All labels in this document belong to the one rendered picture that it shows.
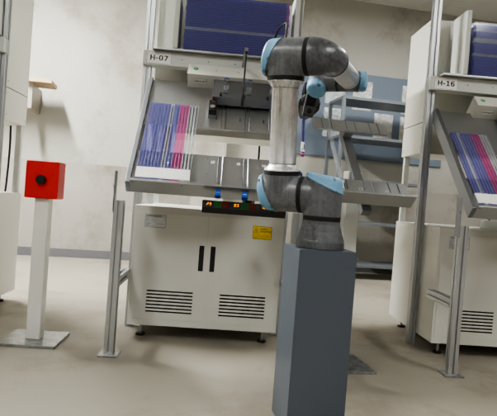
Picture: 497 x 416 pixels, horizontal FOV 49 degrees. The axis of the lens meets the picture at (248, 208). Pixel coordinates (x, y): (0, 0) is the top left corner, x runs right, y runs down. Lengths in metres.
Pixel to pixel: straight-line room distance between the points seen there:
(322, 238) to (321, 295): 0.17
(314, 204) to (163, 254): 1.09
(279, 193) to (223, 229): 0.89
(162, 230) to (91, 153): 2.93
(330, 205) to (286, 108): 0.33
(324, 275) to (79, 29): 4.37
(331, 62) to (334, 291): 0.68
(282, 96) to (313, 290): 0.59
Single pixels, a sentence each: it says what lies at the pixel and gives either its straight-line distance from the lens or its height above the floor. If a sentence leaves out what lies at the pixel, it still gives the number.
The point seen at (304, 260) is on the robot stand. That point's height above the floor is 0.52.
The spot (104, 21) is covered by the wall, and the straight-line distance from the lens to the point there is 5.62.
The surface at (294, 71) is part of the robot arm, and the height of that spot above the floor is 1.08.
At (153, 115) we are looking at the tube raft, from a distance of 2.56.
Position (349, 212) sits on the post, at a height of 0.66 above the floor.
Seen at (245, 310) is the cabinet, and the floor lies 0.16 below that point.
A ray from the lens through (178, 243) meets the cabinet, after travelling 2.56.
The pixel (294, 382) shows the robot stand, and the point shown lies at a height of 0.16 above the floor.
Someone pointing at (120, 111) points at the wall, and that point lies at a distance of 5.43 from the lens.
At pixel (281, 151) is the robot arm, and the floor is 0.84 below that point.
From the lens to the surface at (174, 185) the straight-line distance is 2.23.
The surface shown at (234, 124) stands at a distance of 2.54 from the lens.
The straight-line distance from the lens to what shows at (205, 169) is 2.31.
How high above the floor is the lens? 0.69
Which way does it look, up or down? 1 degrees down
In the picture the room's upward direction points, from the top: 4 degrees clockwise
